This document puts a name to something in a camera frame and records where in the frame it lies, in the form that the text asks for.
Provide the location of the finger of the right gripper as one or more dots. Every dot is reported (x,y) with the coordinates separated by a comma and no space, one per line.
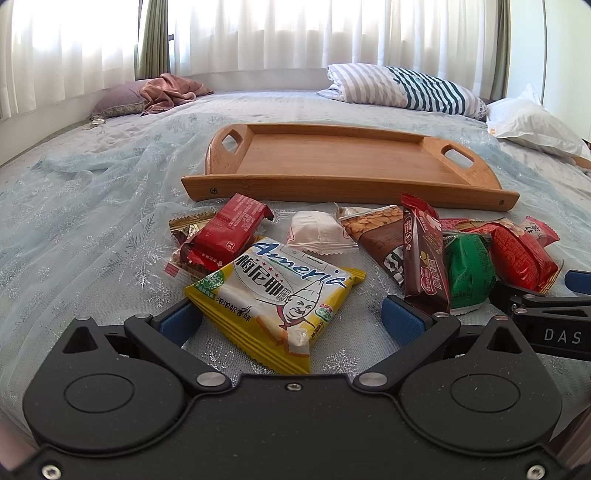
(578,281)
(507,298)

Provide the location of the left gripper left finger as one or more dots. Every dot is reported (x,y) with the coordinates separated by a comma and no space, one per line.
(161,338)

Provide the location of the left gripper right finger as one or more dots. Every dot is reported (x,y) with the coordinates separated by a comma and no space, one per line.
(422,339)

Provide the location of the red pillow snack bag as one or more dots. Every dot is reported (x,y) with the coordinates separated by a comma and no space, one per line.
(518,258)

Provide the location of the green snack packet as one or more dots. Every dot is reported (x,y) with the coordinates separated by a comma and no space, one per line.
(471,273)

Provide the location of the long red chocolate wafer bar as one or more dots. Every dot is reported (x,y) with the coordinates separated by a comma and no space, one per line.
(426,284)

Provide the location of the red foil snack bar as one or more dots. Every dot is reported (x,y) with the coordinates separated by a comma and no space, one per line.
(226,235)

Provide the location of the yellow Americ cracker pack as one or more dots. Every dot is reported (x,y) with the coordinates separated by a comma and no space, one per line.
(273,302)

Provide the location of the brown almond snack pack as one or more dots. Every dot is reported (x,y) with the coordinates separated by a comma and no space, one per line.
(380,232)

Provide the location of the white pink pastry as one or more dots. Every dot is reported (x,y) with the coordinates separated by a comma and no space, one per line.
(318,232)

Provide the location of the red white small snack packet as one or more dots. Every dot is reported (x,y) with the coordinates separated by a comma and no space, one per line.
(542,232)

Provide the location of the gold snack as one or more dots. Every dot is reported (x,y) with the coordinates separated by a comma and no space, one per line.
(186,227)

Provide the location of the light blue lace bedspread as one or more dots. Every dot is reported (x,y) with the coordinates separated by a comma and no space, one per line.
(84,229)

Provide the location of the white plastic bag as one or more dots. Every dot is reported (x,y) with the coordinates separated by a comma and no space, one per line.
(525,121)

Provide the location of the wooden serving tray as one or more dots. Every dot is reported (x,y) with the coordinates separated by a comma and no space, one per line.
(325,163)

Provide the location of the small trinket on bed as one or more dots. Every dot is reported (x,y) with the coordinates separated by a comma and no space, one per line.
(94,122)

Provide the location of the purple pillow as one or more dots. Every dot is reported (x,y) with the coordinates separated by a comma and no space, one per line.
(120,101)

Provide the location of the pink crumpled blanket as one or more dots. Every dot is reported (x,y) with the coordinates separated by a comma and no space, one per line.
(168,91)

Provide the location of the striped pillow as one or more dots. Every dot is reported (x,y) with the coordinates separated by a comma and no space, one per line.
(369,84)

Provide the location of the green drape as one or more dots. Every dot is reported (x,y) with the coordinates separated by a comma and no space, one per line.
(152,47)

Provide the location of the white sheer curtain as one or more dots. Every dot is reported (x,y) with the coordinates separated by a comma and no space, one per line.
(52,51)

